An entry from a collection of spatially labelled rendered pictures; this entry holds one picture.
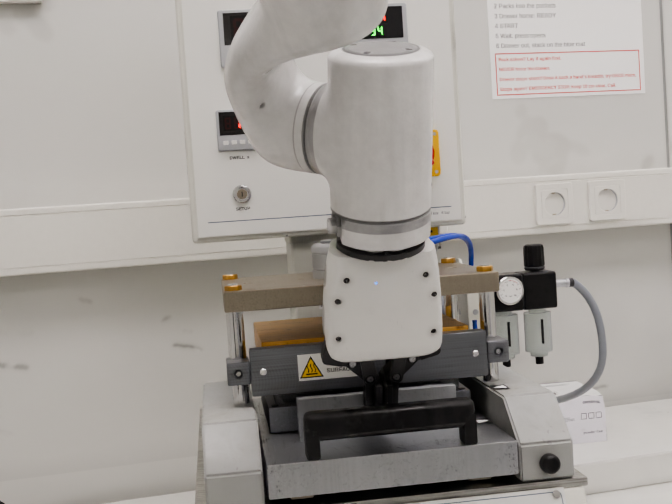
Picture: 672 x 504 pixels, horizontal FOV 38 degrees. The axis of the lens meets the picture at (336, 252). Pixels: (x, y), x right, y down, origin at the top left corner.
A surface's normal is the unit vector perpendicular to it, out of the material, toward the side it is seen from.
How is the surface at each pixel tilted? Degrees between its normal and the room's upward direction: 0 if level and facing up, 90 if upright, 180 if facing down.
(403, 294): 110
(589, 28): 90
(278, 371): 90
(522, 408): 41
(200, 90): 90
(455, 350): 90
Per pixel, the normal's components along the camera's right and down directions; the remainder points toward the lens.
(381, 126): 0.00, 0.39
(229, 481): 0.13, 0.04
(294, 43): -0.34, 0.84
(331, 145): -0.52, 0.38
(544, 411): 0.04, -0.73
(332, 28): 0.15, 0.84
